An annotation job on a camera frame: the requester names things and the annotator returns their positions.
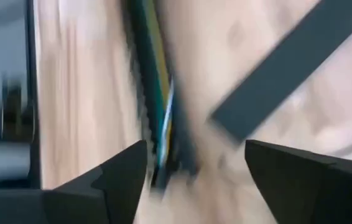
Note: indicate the black duct cover strip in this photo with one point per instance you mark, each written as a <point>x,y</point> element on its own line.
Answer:
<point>288,68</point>

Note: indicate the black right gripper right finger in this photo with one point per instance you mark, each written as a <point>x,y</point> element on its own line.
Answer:
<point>313,189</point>

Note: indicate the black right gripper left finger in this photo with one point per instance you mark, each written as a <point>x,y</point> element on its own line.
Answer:
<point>86,199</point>

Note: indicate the black aluminium table frame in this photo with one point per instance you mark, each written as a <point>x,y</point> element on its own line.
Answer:
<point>33,93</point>

